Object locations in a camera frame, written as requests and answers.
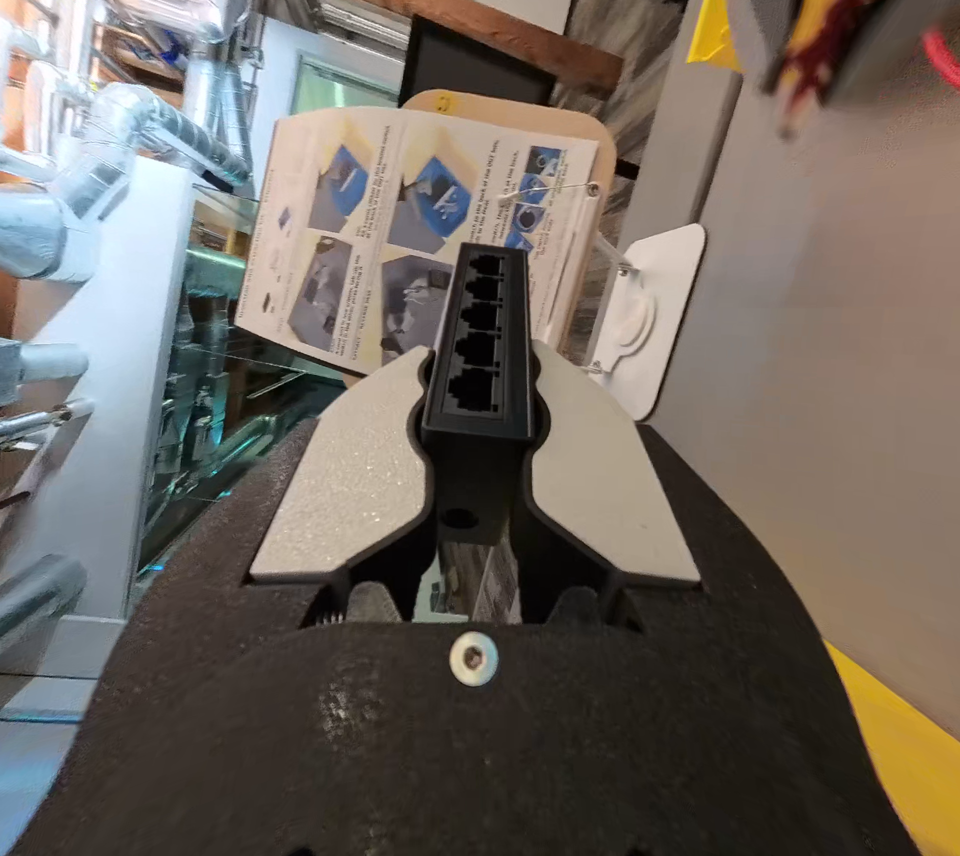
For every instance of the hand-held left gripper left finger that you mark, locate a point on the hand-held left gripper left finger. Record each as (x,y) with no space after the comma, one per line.
(345,496)

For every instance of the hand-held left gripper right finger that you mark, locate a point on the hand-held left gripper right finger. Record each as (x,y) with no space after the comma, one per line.
(608,496)

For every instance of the yellow plastic bin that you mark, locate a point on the yellow plastic bin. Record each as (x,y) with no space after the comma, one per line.
(915,766)
(717,32)

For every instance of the black ethernet port box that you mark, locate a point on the black ethernet port box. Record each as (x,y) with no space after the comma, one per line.
(480,324)

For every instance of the white sign base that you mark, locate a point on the white sign base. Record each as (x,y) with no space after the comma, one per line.
(668,302)

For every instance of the white pillar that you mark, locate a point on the white pillar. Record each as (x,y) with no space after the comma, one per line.
(120,392)

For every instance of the printed instruction sheet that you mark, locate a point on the printed instruction sheet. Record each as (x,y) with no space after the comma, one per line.
(375,197)

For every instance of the computer monitor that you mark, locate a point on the computer monitor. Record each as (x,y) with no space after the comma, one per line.
(465,62)

